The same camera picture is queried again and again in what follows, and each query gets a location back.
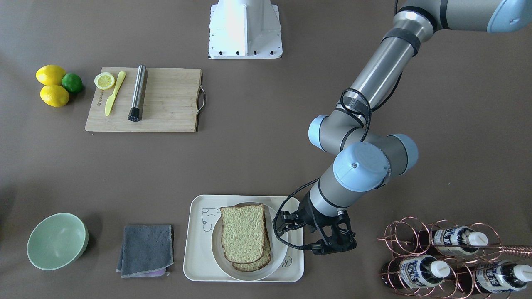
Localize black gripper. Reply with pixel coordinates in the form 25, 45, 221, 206
274, 192, 333, 235

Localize white round plate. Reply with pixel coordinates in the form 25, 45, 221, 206
211, 204, 288, 282

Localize bread slice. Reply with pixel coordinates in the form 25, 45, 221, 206
232, 236, 271, 272
220, 204, 266, 264

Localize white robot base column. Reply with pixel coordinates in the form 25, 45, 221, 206
208, 0, 283, 59

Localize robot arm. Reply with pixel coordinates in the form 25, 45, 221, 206
283, 0, 531, 243

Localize cream rabbit tray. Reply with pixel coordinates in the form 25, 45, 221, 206
183, 195, 305, 283

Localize tea bottle front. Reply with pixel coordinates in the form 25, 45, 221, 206
379, 254, 451, 290

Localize tea bottle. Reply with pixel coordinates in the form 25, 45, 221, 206
413, 226, 488, 257
379, 254, 451, 290
457, 262, 532, 295

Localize grey folded cloth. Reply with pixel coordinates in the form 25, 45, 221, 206
116, 224, 174, 278

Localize tea bottle middle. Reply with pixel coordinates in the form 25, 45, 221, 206
413, 226, 488, 257

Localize steel muddler with black cap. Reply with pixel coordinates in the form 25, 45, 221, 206
128, 65, 148, 122

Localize yellow plastic knife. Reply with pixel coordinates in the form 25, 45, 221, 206
105, 71, 127, 117

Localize tea bottle back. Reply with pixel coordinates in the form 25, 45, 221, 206
457, 262, 532, 295

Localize green bowl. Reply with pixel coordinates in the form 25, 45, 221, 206
27, 213, 89, 271

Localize lemon slices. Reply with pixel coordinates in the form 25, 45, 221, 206
94, 72, 116, 90

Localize green lime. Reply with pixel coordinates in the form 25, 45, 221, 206
61, 73, 84, 93

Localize yellow lemon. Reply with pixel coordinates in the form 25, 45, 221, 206
35, 64, 67, 86
40, 85, 70, 107

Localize copper wire bottle rack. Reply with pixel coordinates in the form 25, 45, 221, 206
379, 216, 531, 299

